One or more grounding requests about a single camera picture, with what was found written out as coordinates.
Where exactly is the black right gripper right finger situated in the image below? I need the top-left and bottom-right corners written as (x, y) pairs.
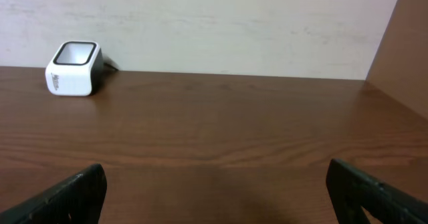
top-left (326, 158), bottom-right (427, 224)

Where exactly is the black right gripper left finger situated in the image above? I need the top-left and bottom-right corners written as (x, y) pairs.
top-left (1, 164), bottom-right (107, 224)

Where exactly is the white barcode scanner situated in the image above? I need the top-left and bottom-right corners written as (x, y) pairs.
top-left (45, 41), bottom-right (104, 96)

